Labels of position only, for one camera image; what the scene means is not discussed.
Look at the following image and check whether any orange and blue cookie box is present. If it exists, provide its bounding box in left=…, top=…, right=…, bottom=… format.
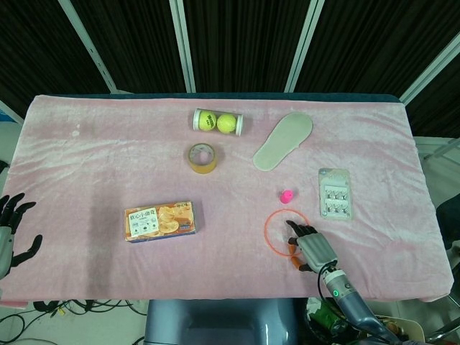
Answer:
left=124, top=201, right=200, bottom=245

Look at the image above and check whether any black and grey right robot hand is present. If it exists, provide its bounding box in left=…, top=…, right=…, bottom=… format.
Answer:
left=285, top=219, right=341, bottom=276

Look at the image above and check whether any white partition post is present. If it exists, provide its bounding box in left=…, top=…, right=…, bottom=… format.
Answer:
left=285, top=0, right=326, bottom=93
left=400, top=45, right=460, bottom=106
left=169, top=0, right=197, bottom=93
left=57, top=0, right=118, bottom=93

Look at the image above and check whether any yellow packing tape roll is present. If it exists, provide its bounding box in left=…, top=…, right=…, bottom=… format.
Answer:
left=188, top=142, right=219, bottom=175

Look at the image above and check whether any black and grey left robot hand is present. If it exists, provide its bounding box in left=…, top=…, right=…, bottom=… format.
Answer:
left=0, top=193, right=43, bottom=280

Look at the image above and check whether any thin orange ring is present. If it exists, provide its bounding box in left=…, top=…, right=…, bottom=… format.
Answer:
left=264, top=209, right=311, bottom=258

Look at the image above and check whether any grey shoe insole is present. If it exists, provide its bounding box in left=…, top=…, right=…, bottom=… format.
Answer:
left=252, top=111, right=314, bottom=173

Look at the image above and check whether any pink plush table cloth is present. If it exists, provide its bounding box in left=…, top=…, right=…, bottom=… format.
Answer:
left=0, top=93, right=454, bottom=303

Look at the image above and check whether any blister pack of clips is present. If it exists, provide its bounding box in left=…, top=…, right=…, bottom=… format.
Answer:
left=318, top=167, right=351, bottom=221

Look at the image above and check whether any black chair seat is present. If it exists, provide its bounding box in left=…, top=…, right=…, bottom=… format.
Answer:
left=436, top=195, right=460, bottom=249

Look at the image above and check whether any black floor cable bundle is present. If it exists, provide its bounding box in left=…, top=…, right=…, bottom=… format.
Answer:
left=0, top=299, right=147, bottom=345

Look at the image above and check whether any yellow tennis ball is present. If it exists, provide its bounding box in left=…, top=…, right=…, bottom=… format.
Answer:
left=216, top=114, right=237, bottom=135
left=199, top=111, right=219, bottom=132

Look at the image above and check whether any white metal rack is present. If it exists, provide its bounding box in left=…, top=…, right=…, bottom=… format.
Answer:
left=413, top=135, right=460, bottom=170

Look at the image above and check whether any clear tennis ball tube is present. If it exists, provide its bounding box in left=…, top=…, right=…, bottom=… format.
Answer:
left=193, top=108, right=244, bottom=137

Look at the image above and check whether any blue-grey robot torso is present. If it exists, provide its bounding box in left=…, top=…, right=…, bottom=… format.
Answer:
left=144, top=298, right=300, bottom=345

